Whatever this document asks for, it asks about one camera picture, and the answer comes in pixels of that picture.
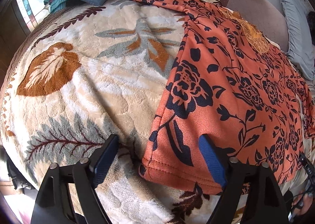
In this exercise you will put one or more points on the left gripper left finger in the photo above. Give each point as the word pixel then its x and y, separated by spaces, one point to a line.
pixel 67 193

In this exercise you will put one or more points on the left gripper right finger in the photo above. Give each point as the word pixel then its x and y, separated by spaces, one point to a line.
pixel 265 202

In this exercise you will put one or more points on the orange floral blouse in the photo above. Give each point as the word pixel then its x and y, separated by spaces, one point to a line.
pixel 230 83

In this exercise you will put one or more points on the person right hand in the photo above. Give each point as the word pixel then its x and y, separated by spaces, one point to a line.
pixel 307 202

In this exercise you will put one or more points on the grey blue ruffled pillow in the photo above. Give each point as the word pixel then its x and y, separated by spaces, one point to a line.
pixel 300 48

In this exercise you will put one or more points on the leaf pattern fleece blanket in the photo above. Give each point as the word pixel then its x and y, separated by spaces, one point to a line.
pixel 83 74

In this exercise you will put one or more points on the mauve quilted bed sheet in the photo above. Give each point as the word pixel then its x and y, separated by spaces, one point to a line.
pixel 264 16

